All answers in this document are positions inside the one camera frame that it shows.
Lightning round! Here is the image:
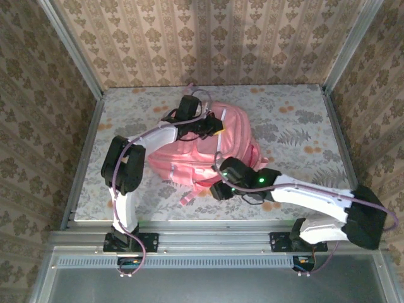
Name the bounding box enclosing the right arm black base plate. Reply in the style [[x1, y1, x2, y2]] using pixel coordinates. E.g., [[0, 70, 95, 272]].
[[270, 232, 328, 253]]

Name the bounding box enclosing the grey metal base panel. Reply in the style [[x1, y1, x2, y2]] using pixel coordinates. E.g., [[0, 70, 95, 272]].
[[31, 246, 404, 303]]

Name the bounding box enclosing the pink school backpack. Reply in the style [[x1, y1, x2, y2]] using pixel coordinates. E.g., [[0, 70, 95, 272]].
[[147, 100, 270, 208]]

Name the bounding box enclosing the floral table cover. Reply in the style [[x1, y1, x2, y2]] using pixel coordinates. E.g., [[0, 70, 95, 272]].
[[74, 83, 360, 222]]

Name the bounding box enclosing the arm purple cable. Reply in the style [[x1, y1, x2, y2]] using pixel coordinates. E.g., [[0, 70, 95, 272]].
[[112, 83, 218, 278], [213, 151, 399, 277]]

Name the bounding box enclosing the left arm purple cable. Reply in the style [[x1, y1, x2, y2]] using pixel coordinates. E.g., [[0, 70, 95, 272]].
[[112, 83, 218, 278]]

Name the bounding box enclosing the right aluminium corner post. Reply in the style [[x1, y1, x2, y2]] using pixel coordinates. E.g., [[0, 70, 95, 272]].
[[321, 0, 386, 94]]

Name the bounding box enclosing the small electronics board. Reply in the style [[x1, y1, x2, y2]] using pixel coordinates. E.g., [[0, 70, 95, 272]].
[[118, 257, 142, 268], [293, 256, 316, 271]]

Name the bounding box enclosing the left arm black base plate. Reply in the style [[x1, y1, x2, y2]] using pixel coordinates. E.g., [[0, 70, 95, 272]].
[[103, 232, 159, 253]]

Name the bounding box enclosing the aluminium side rail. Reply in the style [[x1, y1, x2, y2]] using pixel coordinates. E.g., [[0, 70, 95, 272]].
[[323, 90, 379, 228], [61, 93, 107, 230]]

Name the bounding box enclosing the slotted grey cable duct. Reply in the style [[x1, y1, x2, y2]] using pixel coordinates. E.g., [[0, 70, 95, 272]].
[[56, 254, 294, 269]]

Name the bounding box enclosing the left aluminium side rail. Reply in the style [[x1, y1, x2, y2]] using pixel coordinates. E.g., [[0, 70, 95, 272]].
[[61, 93, 107, 230]]

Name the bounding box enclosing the aluminium mounting rail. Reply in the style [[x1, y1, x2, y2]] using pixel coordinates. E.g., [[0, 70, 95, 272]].
[[50, 220, 386, 253]]

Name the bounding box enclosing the aluminium corner post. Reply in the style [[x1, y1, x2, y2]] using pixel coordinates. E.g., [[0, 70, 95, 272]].
[[321, 0, 386, 94], [36, 0, 105, 100]]

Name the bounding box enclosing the right aluminium side rail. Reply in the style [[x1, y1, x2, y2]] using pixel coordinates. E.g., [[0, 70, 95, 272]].
[[323, 90, 379, 228]]

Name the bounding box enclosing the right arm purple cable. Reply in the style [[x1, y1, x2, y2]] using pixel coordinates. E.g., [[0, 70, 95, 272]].
[[213, 151, 399, 277]]

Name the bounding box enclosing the left aluminium corner post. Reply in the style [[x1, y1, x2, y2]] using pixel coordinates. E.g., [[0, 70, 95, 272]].
[[36, 0, 105, 100]]

